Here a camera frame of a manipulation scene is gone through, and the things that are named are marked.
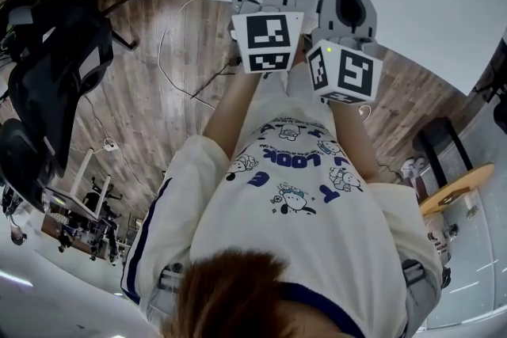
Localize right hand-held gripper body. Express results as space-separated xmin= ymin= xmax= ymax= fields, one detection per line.
xmin=304 ymin=26 xmax=385 ymax=106

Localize long white floor cable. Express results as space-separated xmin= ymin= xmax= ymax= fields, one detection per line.
xmin=157 ymin=0 xmax=217 ymax=110

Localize black mesh office chair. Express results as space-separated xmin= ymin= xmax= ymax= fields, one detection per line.
xmin=0 ymin=0 xmax=146 ymax=211

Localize person's right forearm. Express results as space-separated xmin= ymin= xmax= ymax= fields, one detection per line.
xmin=330 ymin=101 xmax=382 ymax=184

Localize round wooden table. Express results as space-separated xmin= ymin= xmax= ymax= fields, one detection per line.
xmin=418 ymin=163 xmax=496 ymax=217

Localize cream printed shirt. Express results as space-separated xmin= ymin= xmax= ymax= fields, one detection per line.
xmin=120 ymin=101 xmax=444 ymax=338

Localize white desk frame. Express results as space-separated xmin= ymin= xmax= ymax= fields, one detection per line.
xmin=63 ymin=148 xmax=112 ymax=218

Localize black chair base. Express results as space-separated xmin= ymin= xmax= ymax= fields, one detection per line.
xmin=471 ymin=63 xmax=507 ymax=131

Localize person's left forearm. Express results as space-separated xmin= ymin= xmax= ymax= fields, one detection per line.
xmin=202 ymin=70 xmax=265 ymax=171

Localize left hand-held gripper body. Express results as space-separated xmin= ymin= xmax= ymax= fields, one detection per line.
xmin=227 ymin=0 xmax=306 ymax=75

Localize white trousers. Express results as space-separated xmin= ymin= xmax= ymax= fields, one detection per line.
xmin=259 ymin=61 xmax=322 ymax=108

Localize black floor cable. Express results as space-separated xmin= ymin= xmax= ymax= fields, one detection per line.
xmin=189 ymin=55 xmax=243 ymax=100

